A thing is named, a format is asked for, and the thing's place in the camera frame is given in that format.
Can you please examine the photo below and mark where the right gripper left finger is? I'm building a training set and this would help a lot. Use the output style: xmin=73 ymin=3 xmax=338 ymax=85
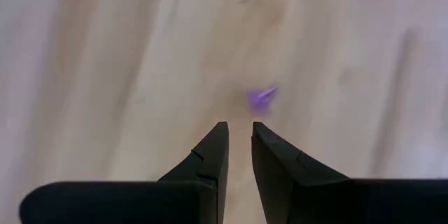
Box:
xmin=159 ymin=121 xmax=230 ymax=224

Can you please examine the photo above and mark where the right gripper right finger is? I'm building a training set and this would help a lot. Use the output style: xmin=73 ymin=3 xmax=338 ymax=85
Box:
xmin=251 ymin=121 xmax=351 ymax=224

